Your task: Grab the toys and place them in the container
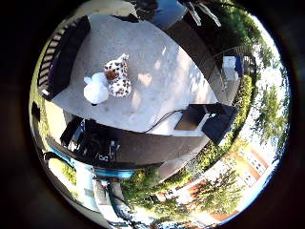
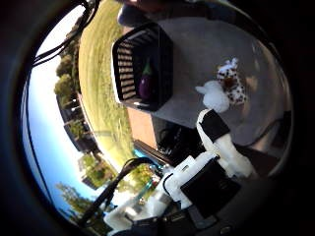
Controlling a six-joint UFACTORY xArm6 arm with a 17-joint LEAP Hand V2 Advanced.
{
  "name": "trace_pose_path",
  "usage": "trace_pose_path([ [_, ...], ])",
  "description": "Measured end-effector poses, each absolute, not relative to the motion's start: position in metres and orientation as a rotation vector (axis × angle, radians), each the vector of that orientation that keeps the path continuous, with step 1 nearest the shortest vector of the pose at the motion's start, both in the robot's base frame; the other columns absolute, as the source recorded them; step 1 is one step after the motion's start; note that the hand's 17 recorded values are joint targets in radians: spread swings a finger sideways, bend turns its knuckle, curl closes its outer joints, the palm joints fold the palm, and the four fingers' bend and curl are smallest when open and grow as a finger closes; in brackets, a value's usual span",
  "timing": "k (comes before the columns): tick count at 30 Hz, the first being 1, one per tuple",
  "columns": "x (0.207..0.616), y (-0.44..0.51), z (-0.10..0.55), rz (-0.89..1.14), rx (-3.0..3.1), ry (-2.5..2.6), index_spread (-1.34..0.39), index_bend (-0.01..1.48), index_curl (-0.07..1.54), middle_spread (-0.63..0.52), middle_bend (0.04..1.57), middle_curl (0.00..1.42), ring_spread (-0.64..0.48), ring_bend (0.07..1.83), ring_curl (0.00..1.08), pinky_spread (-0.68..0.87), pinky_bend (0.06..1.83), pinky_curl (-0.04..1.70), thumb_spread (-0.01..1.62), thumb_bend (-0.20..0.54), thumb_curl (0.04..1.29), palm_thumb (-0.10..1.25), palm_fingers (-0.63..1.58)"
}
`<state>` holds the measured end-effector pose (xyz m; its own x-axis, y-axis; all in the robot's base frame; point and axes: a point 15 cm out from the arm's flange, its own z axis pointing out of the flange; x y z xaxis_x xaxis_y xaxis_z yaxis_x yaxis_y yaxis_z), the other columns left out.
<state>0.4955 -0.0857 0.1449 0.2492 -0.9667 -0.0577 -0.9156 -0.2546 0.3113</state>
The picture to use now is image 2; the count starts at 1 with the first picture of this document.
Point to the purple eggplant plush toy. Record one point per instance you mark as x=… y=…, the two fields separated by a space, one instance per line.
x=146 y=85

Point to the spotted dalmatian plush toy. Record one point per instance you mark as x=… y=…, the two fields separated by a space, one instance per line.
x=233 y=85

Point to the black slatted plastic basket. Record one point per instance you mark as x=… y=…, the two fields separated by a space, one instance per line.
x=160 y=59

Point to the white plush toy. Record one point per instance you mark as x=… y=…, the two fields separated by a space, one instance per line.
x=216 y=96

